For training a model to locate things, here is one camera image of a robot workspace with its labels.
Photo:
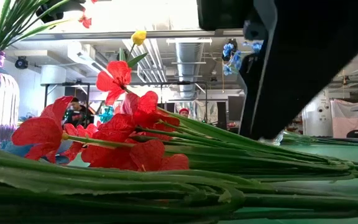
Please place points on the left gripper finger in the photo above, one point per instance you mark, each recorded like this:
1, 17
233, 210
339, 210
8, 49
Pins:
48, 12

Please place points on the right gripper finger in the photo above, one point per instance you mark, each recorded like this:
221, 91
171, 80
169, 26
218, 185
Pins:
248, 93
284, 93

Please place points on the blue artificial flower bunch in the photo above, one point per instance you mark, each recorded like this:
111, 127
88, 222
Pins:
228, 49
104, 199

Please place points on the yellow artificial tulip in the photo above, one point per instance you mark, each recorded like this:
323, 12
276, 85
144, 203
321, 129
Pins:
139, 38

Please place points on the clear glass vase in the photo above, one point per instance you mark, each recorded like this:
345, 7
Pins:
279, 139

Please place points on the black monitor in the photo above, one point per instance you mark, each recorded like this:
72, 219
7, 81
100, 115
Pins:
235, 109

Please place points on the person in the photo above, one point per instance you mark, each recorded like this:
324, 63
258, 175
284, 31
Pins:
184, 112
76, 115

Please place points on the white cloth sheet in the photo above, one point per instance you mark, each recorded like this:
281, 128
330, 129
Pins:
348, 118

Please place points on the silver ventilation duct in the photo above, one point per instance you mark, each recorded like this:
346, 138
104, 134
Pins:
189, 62

